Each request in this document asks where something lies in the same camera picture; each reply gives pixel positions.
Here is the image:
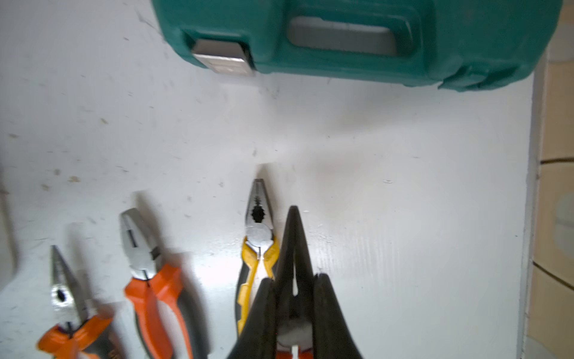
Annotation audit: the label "green tool case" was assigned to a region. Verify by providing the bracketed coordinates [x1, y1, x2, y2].
[152, 0, 563, 92]

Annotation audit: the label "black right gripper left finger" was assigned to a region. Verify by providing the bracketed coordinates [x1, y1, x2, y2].
[227, 278, 277, 359]

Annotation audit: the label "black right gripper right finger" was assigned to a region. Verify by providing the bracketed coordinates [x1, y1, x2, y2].
[312, 273, 363, 359]

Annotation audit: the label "yellow black pliers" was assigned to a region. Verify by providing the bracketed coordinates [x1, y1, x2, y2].
[235, 179, 280, 335]

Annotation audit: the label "orange long nose pliers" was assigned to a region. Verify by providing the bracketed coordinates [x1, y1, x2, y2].
[37, 245, 123, 358]

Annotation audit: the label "black red pliers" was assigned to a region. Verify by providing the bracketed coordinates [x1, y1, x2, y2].
[273, 205, 315, 359]

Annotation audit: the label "orange combination pliers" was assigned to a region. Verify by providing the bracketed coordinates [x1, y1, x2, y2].
[120, 208, 209, 358]

